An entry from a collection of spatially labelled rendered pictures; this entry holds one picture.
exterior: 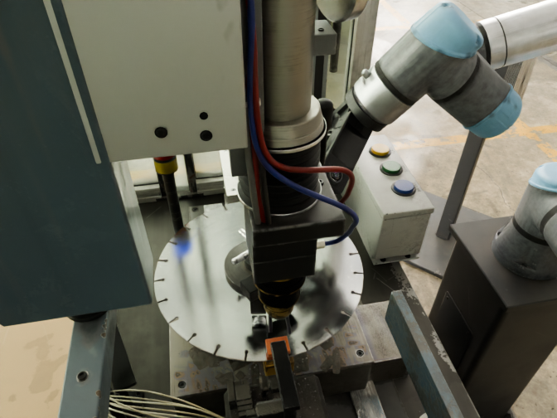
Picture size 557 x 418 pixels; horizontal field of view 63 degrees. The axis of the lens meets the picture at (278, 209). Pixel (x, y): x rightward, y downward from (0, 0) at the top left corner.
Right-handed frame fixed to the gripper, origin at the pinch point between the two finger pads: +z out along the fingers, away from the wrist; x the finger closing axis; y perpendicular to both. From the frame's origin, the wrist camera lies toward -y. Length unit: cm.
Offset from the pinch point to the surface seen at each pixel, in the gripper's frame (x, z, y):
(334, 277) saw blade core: -12.7, 0.7, -8.9
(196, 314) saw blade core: 3.1, 12.7, -18.2
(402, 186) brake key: -26.6, -3.7, 20.9
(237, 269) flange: 0.0, 9.2, -9.9
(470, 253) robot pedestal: -50, -2, 18
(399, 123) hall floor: -108, 53, 199
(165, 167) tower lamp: 15.3, 18.3, 11.4
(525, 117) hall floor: -172, 4, 217
